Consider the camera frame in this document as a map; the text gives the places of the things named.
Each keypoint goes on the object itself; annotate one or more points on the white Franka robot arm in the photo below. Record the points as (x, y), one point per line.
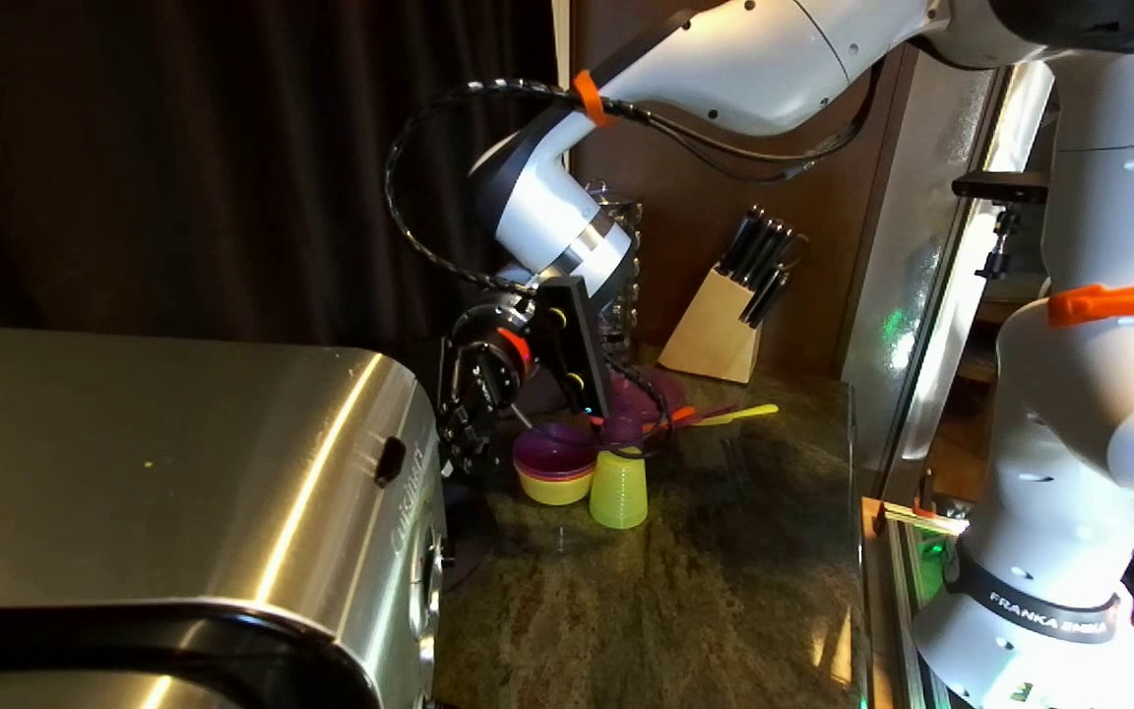
(1093, 397)

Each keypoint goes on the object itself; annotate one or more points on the wooden knife block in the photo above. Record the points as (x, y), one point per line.
(710, 330)

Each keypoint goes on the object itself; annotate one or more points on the yellow-green plastic cup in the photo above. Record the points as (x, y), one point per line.
(621, 490)

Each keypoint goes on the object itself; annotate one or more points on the magenta plastic bowl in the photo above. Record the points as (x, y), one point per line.
(551, 451)

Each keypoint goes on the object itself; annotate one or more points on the purple plastic plate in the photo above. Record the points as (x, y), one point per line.
(658, 397)

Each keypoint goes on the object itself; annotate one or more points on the robot mounting stand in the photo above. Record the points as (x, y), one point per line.
(906, 575)

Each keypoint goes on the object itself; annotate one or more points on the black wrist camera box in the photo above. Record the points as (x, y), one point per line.
(571, 347)

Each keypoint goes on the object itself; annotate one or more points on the silver toaster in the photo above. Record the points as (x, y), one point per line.
(173, 457)

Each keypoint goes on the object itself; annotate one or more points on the reflective metal panel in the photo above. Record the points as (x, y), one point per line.
(924, 288)

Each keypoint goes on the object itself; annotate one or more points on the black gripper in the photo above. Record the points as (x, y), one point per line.
(487, 357)

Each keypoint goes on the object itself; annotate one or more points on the black curtain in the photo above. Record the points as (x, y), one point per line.
(198, 159)

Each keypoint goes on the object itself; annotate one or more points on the yellow plastic bowl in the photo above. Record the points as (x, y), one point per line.
(551, 490)

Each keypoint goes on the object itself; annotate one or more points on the orange plastic spoon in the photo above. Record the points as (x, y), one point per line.
(671, 418)

